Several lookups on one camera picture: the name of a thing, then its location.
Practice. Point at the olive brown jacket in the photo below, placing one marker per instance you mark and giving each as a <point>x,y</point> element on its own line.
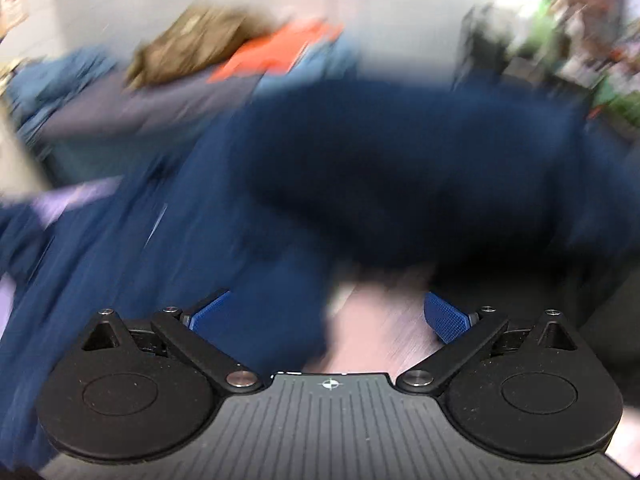
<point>195,40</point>

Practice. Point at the light blue puffer jacket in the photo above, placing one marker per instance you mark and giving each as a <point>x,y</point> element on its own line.
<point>55,80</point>

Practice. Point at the lavender bed sheet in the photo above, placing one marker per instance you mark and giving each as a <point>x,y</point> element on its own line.
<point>70,200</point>

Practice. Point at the wall poster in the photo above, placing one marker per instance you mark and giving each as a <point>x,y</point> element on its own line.
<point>11,2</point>

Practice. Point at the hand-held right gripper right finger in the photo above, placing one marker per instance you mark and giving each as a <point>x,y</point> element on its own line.
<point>445,318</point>

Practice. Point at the navy blue jacket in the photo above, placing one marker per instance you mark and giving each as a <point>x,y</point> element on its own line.
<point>380,170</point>

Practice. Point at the grey cloth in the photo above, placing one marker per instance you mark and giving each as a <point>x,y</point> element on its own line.
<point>150,105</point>

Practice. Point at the orange garment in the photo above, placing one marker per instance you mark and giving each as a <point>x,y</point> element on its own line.
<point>280,50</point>

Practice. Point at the dusty pink blanket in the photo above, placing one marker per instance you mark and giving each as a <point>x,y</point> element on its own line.
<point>380,320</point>

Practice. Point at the colourful clutter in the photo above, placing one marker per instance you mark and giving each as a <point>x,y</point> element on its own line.
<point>565,25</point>

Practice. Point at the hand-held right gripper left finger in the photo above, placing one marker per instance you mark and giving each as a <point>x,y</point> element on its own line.
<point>211,311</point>

